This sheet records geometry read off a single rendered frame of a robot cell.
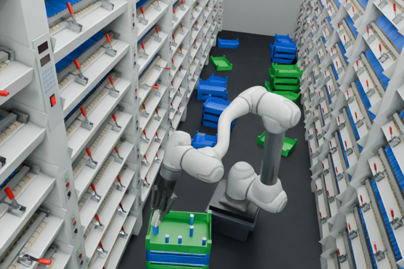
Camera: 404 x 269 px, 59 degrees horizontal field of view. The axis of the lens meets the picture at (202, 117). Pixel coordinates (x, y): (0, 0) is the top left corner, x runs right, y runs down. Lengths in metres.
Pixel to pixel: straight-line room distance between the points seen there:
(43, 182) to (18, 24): 0.48
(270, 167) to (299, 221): 0.78
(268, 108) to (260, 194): 0.58
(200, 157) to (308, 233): 1.38
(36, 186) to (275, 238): 1.73
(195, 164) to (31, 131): 0.64
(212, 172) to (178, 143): 0.20
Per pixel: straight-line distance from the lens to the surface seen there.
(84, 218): 1.59
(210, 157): 1.43
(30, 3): 1.00
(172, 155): 1.50
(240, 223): 2.30
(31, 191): 1.18
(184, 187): 2.76
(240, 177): 2.19
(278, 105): 1.76
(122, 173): 2.02
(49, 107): 1.10
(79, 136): 1.37
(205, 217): 1.88
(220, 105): 3.46
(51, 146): 1.15
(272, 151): 1.92
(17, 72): 0.99
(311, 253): 2.54
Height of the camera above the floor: 1.90
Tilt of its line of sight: 32 degrees down
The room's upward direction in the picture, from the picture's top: 5 degrees clockwise
